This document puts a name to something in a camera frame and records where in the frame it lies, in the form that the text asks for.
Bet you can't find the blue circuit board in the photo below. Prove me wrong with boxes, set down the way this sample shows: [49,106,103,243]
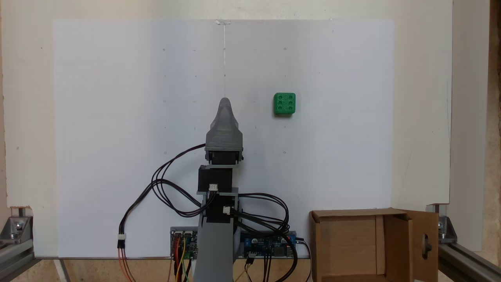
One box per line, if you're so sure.
[240,231,297,258]

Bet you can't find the circuit board with white connectors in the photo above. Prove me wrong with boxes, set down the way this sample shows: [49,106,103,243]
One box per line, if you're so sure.
[170,227,198,260]

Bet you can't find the black cable with inline connector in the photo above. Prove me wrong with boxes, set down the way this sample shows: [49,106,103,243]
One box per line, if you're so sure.
[117,179,204,249]

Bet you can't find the red and orange wire pair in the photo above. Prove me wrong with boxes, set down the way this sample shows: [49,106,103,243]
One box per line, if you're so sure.
[118,248,136,282]

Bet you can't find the black motor cable loop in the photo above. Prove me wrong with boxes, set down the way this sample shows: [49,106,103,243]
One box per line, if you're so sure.
[231,192,299,282]
[151,143,208,218]

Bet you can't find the green die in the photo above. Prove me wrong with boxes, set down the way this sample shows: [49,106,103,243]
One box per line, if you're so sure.
[273,92,296,115]

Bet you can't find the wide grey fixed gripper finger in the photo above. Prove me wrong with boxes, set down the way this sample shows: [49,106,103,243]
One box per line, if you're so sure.
[210,98,240,132]

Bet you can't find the aluminium frame post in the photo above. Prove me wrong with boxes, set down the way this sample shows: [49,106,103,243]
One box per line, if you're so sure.
[438,242,501,282]
[0,237,40,282]

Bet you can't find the coloured jumper wires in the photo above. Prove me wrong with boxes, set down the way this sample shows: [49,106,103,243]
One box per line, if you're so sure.
[172,234,193,282]

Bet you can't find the metal corner bracket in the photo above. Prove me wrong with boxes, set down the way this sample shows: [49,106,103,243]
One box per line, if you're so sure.
[426,204,458,244]
[0,215,34,240]

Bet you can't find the brown cardboard box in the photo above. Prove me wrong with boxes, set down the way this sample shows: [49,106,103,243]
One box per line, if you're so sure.
[309,208,440,282]

